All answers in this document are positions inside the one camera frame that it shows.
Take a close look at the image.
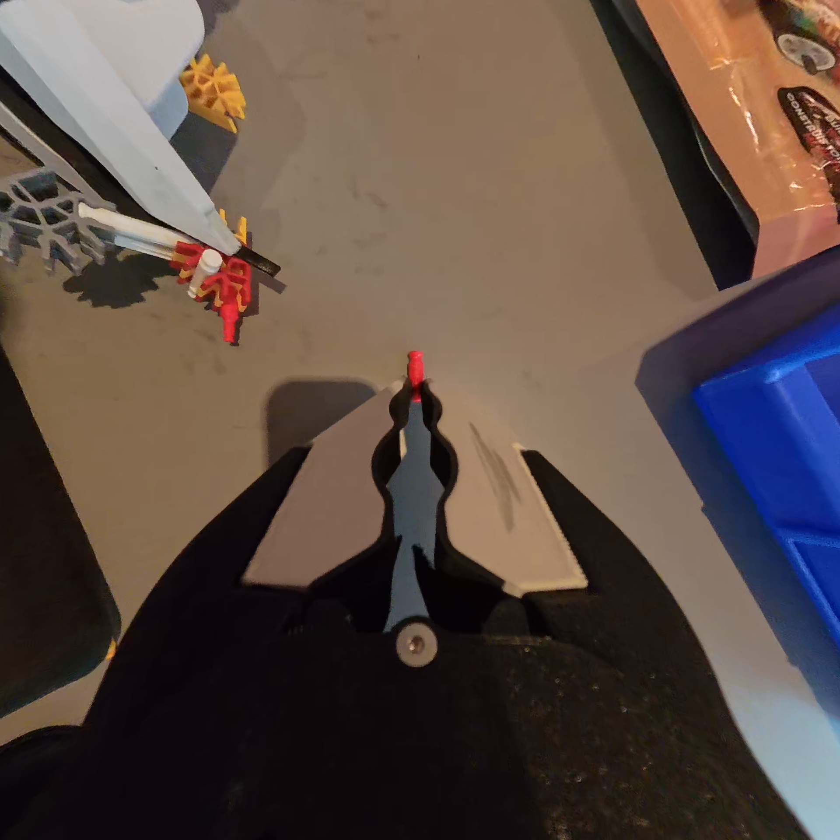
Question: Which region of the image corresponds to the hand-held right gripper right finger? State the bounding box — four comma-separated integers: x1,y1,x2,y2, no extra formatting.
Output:
422,382,589,599

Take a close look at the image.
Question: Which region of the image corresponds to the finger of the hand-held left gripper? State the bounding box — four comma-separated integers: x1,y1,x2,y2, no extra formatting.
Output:
0,0,282,277
0,98,99,198

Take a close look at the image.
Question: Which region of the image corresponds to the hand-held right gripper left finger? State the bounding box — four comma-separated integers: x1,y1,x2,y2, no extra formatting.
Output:
241,379,408,589

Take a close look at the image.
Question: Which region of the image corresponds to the small toy building assembly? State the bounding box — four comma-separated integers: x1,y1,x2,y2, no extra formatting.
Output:
0,167,253,345

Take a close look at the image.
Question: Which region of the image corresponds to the blue plastic bin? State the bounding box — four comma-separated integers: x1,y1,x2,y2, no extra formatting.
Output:
692,322,840,664

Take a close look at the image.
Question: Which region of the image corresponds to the yellow fan connector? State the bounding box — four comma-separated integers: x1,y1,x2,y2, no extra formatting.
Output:
178,54,248,134

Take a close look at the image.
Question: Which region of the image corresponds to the black perforated pad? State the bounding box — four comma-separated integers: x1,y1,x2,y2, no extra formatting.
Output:
0,348,122,719

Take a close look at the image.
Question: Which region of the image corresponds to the orange printed packet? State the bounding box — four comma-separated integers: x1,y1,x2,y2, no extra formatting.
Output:
633,0,840,280

